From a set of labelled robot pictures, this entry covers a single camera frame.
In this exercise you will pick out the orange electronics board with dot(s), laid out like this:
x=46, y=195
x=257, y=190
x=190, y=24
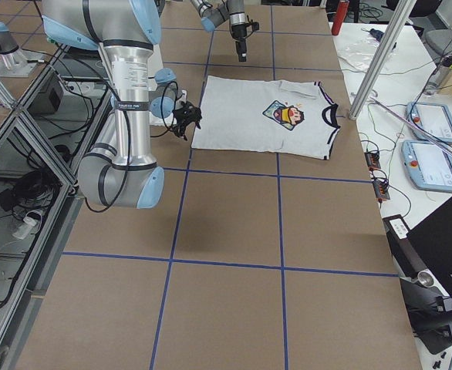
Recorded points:
x=372, y=160

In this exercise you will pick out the red cylinder bottle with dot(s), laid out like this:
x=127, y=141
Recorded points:
x=340, y=16

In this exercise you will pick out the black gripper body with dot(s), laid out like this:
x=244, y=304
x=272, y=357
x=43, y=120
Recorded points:
x=237, y=31
x=190, y=116

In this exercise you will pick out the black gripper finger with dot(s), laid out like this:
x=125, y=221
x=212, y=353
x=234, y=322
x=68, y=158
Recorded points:
x=241, y=50

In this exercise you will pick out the lower blue teach pendant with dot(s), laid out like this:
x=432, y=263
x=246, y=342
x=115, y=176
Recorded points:
x=428, y=167

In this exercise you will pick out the green handled reacher grabber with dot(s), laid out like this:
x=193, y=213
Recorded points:
x=445, y=147

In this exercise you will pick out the blue teach pendant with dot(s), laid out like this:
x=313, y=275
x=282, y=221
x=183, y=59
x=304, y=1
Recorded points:
x=428, y=167
x=434, y=118

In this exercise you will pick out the aluminium frame post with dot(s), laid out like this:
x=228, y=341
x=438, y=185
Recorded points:
x=393, y=30

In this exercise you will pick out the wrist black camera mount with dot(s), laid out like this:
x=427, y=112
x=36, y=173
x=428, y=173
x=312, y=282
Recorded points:
x=253, y=25

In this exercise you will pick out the black laptop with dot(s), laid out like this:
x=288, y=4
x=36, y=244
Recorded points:
x=432, y=240

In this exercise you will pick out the clear plastic sheet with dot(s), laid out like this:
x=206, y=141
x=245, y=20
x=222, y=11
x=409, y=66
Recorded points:
x=359, y=55

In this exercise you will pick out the upper blue teach pendant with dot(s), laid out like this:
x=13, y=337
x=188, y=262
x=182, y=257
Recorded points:
x=434, y=118

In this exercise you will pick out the grey cartoon print t-shirt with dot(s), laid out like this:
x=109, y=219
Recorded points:
x=277, y=117

